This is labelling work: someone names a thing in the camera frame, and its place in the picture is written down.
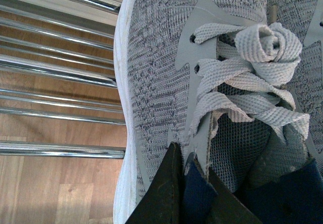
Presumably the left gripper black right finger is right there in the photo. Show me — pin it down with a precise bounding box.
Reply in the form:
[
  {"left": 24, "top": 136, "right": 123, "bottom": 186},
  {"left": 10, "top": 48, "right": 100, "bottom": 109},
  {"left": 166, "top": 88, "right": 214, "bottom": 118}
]
[{"left": 194, "top": 159, "right": 262, "bottom": 223}]

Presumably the black metal shoe rack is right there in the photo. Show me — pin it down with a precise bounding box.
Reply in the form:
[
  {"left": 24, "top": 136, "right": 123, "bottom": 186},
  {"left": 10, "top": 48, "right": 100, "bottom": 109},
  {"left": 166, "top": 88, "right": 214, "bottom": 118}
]
[{"left": 1, "top": 0, "right": 125, "bottom": 159}]

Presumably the grey knit sneaker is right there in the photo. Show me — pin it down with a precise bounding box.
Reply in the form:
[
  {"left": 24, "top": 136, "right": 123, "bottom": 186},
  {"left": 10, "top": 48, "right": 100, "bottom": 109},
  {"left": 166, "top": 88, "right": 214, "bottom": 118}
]
[{"left": 113, "top": 0, "right": 322, "bottom": 223}]

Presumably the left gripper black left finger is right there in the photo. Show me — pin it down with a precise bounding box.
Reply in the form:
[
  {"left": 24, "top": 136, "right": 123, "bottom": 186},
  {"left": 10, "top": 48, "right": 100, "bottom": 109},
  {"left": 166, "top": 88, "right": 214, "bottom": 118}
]
[{"left": 126, "top": 142, "right": 183, "bottom": 223}]

